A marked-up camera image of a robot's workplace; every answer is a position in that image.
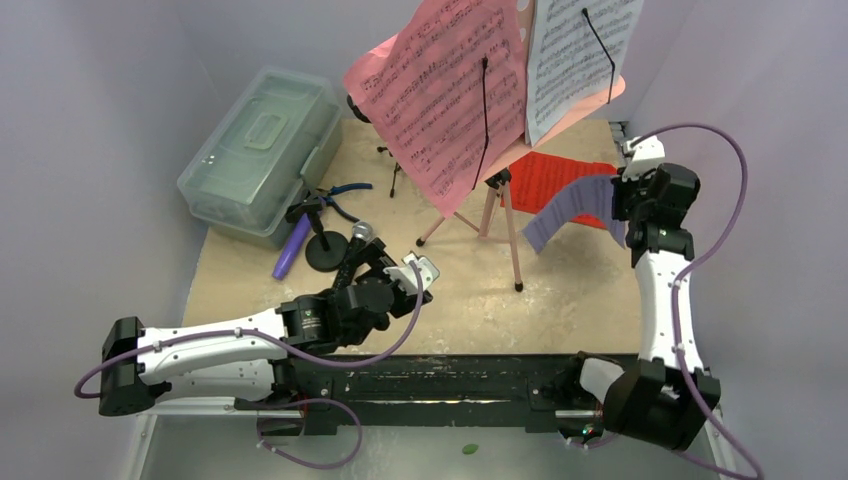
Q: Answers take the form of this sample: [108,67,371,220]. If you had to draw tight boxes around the aluminium front frame rail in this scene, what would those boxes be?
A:
[133,416,716,479]

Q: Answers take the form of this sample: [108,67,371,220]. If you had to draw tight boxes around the black tripod mic stand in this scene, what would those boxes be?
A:
[346,94,405,199]

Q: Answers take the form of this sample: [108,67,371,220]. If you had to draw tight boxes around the pink music stand tripod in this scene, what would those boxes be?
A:
[415,0,627,293]

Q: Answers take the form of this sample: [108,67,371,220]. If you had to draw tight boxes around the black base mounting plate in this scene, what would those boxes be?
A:
[234,354,605,440]

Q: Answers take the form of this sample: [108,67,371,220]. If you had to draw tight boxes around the red sheet music page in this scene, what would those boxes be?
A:
[508,152,617,229]

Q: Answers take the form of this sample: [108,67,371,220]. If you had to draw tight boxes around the blue-handled pliers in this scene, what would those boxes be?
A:
[316,182,374,223]

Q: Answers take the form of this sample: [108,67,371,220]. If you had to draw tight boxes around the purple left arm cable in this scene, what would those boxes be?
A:
[73,259,425,470]

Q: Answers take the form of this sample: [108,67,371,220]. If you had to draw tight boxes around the black round-base mic stand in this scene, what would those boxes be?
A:
[283,192,347,272]

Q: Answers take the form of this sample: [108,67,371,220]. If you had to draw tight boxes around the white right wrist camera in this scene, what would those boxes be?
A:
[621,135,666,181]

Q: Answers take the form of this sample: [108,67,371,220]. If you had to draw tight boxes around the lavender sheet music page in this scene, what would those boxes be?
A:
[521,175,627,253]

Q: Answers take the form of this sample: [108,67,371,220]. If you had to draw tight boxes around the black silver condenser microphone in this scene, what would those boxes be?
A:
[331,221,375,290]

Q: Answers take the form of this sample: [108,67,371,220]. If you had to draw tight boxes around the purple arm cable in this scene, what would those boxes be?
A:
[73,259,425,470]
[629,123,765,480]

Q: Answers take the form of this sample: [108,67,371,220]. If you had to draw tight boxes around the pink sheet music page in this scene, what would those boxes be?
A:
[342,0,529,219]

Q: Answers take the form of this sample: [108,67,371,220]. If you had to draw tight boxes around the purple toy microphone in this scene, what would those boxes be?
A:
[271,214,311,281]

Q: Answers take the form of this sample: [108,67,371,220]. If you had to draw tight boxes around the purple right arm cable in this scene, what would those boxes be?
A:
[629,123,765,480]

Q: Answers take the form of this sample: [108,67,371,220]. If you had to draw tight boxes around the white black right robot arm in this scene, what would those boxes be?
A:
[561,163,721,451]

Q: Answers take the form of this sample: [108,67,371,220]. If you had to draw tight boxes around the white sheet music page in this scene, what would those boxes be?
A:
[525,0,644,145]

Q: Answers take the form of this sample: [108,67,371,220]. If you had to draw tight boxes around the clear green plastic storage box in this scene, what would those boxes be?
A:
[177,67,342,250]

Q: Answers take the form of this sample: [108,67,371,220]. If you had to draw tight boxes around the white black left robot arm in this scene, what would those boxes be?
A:
[94,239,440,417]

